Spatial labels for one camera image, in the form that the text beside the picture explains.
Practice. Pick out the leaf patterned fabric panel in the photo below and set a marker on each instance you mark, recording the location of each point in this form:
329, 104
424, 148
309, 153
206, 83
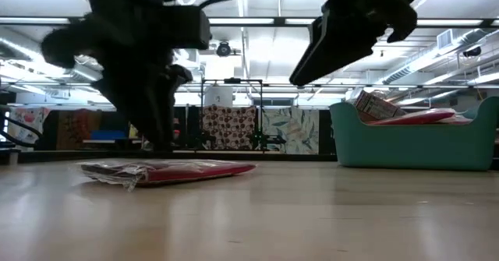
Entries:
292, 130

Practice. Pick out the black overhead camera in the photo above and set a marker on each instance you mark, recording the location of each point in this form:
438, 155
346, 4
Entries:
223, 49

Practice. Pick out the blue box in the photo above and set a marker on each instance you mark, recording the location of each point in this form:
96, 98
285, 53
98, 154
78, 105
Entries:
107, 135

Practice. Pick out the white ceiling duct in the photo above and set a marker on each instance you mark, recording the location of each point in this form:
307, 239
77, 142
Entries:
421, 64

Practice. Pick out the black horizontal rail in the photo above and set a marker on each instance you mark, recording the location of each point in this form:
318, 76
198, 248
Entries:
253, 85

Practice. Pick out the teal plastic basket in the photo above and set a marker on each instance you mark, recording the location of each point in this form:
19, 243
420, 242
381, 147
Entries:
409, 148

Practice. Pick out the black overhead beam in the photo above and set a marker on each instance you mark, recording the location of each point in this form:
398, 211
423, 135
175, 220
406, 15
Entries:
280, 21

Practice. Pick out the circle patterned fabric panel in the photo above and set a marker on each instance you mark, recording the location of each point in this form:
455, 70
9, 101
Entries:
230, 126

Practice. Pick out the white floral fabric panel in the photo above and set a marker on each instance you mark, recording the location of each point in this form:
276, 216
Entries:
27, 126

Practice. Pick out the brown patterned fabric panel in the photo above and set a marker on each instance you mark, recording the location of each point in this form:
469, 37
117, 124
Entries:
78, 128

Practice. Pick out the black aluminium table frame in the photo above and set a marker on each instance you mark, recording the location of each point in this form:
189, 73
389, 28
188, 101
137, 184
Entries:
253, 156

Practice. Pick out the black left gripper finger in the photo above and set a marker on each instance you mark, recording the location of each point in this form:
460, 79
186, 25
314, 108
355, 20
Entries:
144, 109
179, 78

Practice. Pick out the black ceiling fixture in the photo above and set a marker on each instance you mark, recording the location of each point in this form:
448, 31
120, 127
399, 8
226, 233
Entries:
471, 51

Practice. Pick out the black background robot frame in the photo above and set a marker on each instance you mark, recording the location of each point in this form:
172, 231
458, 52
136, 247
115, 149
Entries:
260, 113

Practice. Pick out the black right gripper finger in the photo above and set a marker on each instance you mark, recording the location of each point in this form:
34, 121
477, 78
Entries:
403, 23
335, 46

